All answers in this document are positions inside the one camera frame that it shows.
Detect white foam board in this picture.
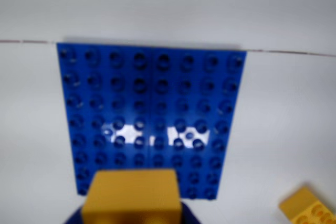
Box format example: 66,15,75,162
0,40,336,224
0,0,336,57

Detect yellow 2x2 block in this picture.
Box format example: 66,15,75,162
80,168,183,224

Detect blue 8x8 studded baseplate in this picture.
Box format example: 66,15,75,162
56,42,247,201

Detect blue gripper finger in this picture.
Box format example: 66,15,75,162
62,204,85,224
180,201,203,224

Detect yellow 2x4 block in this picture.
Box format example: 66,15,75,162
278,185,336,224

